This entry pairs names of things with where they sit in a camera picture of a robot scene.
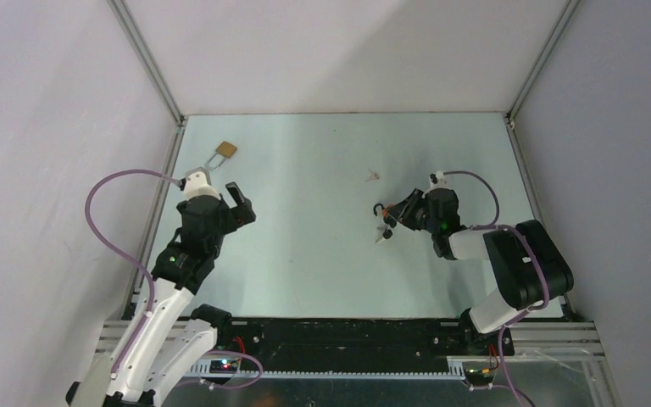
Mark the right controller board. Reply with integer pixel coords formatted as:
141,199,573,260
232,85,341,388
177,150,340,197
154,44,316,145
464,368,496,389

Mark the black headed key bunch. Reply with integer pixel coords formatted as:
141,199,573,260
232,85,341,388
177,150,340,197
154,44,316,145
376,219,398,244

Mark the left controller board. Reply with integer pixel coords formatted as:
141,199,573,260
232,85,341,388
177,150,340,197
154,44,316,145
209,359,240,374

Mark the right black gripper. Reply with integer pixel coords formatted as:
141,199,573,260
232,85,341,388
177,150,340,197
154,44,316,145
387,188,439,234

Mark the orange black padlock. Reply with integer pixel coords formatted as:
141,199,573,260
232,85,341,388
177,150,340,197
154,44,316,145
372,203,398,220

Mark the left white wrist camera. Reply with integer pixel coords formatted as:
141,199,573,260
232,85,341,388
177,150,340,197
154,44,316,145
182,167,220,200

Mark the left aluminium frame post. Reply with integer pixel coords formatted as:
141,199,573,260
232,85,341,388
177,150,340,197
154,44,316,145
106,0,185,126

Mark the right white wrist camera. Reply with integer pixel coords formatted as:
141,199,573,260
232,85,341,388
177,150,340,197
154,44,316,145
428,170,448,191

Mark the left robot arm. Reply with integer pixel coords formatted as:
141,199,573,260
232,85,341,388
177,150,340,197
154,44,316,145
66,176,256,406

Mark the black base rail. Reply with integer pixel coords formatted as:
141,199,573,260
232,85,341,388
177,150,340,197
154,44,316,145
215,318,515,375

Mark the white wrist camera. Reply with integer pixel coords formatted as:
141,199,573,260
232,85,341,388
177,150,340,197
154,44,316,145
428,170,448,191
182,167,220,200

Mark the right aluminium frame post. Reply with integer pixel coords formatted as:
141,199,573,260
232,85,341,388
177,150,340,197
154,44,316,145
505,0,581,122

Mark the aluminium frame post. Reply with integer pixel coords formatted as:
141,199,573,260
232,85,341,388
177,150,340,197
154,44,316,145
505,0,581,122
106,0,185,126

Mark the controller board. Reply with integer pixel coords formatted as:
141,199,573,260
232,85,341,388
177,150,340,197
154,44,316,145
464,368,496,389
209,359,240,374

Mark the brass padlock long shackle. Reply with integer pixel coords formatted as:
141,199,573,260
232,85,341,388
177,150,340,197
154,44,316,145
205,141,238,171

